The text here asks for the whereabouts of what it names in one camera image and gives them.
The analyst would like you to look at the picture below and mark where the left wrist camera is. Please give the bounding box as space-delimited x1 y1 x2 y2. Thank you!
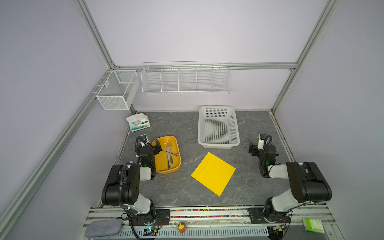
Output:
139 134 149 145

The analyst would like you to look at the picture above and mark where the yellow paper napkin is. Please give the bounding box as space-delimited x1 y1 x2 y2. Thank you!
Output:
191 153 236 197

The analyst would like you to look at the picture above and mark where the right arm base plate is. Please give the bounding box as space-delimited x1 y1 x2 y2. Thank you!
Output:
246 207 291 224

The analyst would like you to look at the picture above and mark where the orange plastic tray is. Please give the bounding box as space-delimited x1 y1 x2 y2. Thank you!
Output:
152 136 182 175

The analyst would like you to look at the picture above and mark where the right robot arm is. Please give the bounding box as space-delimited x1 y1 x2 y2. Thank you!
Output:
249 144 333 221

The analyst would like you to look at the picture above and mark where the white mesh wall box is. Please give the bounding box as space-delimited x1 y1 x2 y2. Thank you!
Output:
96 70 140 111

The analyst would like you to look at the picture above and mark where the grey cloth pad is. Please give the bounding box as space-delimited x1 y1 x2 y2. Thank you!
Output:
85 219 124 238

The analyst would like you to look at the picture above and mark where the tissue pack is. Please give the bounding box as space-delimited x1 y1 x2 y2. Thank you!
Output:
126 113 151 132

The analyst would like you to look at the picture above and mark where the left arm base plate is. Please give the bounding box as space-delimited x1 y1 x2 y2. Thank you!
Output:
130 208 171 226

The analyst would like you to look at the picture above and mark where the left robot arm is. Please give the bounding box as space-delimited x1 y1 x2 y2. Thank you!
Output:
101 143 162 219

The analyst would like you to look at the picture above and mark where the white perforated plastic basket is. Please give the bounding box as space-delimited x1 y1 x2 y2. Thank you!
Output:
198 106 240 149

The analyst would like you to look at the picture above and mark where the white wire shelf basket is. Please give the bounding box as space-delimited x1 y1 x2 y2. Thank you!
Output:
141 61 232 94

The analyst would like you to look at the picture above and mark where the silver fork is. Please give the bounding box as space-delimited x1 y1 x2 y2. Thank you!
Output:
167 142 173 169

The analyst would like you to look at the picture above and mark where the red emergency stop button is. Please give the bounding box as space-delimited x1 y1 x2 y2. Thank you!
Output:
177 222 187 233

